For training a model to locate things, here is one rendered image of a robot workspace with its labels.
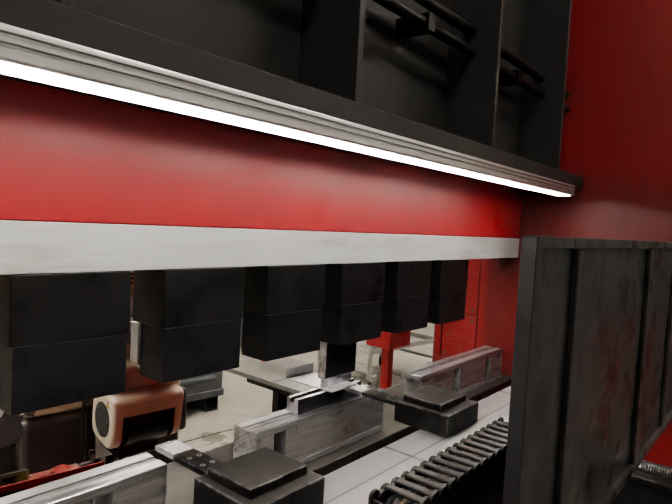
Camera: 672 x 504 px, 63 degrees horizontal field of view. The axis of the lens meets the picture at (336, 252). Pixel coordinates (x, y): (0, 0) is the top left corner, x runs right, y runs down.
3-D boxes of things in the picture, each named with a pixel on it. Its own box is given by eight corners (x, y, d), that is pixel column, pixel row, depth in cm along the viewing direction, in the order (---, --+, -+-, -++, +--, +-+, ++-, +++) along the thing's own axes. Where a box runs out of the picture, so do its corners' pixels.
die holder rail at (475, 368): (483, 373, 181) (485, 345, 180) (500, 377, 177) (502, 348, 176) (399, 407, 142) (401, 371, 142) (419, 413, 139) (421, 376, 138)
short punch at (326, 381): (347, 378, 121) (349, 335, 121) (354, 380, 120) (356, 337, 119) (316, 387, 114) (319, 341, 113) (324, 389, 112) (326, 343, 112)
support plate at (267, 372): (274, 357, 142) (274, 353, 141) (355, 379, 125) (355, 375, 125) (218, 368, 128) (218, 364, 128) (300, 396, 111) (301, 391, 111)
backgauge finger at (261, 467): (198, 444, 86) (200, 412, 86) (324, 505, 70) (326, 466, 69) (127, 467, 77) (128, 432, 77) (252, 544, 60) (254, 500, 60)
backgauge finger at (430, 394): (366, 389, 120) (367, 366, 120) (477, 421, 103) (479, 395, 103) (330, 400, 111) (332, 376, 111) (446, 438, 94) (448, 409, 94)
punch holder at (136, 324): (209, 356, 96) (213, 262, 95) (241, 367, 91) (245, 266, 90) (129, 371, 84) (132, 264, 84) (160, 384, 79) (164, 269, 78)
